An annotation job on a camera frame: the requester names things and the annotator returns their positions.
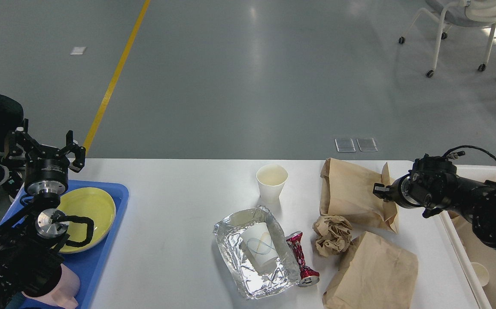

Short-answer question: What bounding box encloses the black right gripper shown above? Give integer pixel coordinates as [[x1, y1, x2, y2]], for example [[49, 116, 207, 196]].
[[373, 174, 422, 209]]

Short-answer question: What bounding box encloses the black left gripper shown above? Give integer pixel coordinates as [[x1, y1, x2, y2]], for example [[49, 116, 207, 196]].
[[9, 119, 85, 196]]

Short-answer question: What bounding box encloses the brown paper bag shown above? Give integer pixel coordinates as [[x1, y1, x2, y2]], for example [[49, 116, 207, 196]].
[[323, 231, 419, 309], [319, 158, 399, 233]]

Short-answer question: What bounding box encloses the yellow plastic plate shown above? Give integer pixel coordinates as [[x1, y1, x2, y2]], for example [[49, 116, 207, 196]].
[[57, 187, 116, 254]]

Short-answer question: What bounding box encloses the pink mug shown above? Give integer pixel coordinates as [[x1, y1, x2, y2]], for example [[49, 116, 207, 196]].
[[22, 264, 80, 309]]

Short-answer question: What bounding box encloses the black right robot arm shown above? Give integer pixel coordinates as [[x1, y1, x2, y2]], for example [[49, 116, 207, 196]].
[[373, 145, 496, 250]]

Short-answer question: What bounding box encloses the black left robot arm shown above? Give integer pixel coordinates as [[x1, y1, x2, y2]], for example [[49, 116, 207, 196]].
[[0, 119, 94, 309]]

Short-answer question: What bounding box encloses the transparent floor plate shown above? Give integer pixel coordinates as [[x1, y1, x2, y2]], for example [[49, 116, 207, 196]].
[[335, 138, 356, 153], [356, 137, 379, 152]]

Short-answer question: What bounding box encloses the crumpled brown paper ball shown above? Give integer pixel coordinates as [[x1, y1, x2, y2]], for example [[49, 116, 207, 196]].
[[313, 215, 353, 258]]

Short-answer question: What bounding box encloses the white floor label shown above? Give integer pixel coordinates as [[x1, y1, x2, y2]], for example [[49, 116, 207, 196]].
[[70, 46, 87, 55]]

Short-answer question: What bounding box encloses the white paper cup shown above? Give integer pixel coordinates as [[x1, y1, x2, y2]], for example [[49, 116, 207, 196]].
[[256, 164, 289, 205]]

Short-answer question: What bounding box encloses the crushed red can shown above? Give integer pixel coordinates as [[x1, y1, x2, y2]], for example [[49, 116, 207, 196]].
[[286, 230, 320, 288]]

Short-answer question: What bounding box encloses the small white cup in bin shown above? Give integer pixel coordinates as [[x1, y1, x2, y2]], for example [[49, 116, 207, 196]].
[[470, 262, 490, 287]]

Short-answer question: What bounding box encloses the aluminium foil tray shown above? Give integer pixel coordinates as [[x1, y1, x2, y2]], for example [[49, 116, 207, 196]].
[[213, 206, 301, 300]]

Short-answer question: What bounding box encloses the white plastic bin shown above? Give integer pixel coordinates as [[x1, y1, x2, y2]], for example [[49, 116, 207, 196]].
[[439, 165, 496, 309]]

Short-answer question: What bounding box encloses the white rolling chair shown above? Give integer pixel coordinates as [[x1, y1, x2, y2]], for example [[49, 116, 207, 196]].
[[398, 0, 496, 78]]

